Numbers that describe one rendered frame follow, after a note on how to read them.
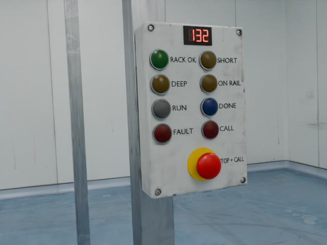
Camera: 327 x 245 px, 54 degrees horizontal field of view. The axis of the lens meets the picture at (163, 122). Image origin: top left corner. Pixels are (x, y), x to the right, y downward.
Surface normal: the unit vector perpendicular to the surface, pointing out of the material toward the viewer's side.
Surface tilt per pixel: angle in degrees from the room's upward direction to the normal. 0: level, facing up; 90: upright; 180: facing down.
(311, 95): 90
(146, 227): 90
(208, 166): 89
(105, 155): 90
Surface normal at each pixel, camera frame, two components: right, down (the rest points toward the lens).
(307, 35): -0.96, 0.05
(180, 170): 0.37, 0.04
